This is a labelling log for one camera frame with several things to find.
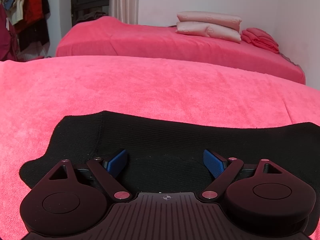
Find pink pillow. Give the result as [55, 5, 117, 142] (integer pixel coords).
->
[176, 21, 241, 43]
[177, 11, 242, 32]

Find dark cloth by door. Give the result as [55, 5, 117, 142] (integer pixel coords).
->
[75, 11, 108, 24]

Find upper pink pillow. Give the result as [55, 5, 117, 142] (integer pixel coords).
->
[177, 11, 242, 32]

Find pink patterned curtain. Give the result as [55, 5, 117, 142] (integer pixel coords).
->
[108, 0, 139, 24]

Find lower pink pillow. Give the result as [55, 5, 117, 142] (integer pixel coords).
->
[176, 21, 241, 43]

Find near pink bed blanket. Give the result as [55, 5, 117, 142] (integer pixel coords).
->
[1, 56, 319, 239]

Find hanging clothes on rack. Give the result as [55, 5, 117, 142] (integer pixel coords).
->
[1, 0, 50, 62]

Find black knit pants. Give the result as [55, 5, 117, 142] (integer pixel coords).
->
[19, 111, 319, 192]

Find folded red blanket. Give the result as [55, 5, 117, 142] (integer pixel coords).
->
[241, 28, 279, 54]

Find far pink bed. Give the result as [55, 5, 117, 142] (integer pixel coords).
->
[55, 16, 306, 84]

